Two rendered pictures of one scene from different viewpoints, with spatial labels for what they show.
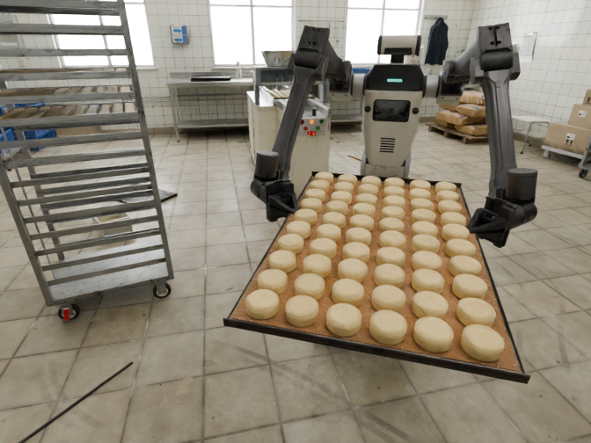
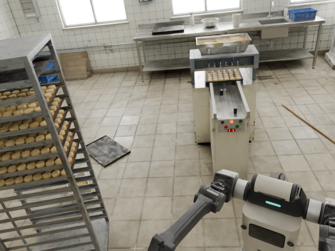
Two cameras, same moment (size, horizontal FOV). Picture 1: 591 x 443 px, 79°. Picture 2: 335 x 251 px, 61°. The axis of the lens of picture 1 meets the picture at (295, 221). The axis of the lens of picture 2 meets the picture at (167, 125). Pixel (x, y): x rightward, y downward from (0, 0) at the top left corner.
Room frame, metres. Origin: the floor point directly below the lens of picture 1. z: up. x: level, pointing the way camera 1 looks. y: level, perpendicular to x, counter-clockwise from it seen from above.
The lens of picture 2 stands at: (0.68, -0.31, 2.15)
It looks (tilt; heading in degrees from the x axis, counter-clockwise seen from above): 31 degrees down; 20
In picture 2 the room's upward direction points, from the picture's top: 7 degrees counter-clockwise
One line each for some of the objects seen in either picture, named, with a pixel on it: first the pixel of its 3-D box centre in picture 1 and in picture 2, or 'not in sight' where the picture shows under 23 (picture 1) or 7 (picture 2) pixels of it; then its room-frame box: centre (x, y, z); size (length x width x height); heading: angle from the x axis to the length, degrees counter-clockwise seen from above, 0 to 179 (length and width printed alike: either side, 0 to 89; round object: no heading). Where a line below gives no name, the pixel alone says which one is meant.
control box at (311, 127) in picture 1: (310, 127); (231, 124); (2.91, -0.13, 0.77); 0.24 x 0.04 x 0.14; 101
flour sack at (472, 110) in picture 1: (482, 109); not in sight; (5.79, -2.94, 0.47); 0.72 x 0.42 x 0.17; 108
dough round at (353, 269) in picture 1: (352, 271); not in sight; (0.51, -0.10, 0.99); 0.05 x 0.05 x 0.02
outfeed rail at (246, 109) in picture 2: (302, 98); (234, 72); (3.90, -0.07, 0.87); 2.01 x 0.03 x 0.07; 11
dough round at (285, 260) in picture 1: (282, 261); not in sight; (0.54, 0.02, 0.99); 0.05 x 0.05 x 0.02
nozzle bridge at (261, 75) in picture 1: (290, 84); (222, 66); (3.76, 0.05, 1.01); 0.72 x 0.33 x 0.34; 101
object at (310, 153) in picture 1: (301, 154); (227, 132); (3.27, -0.05, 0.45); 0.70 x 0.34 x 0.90; 11
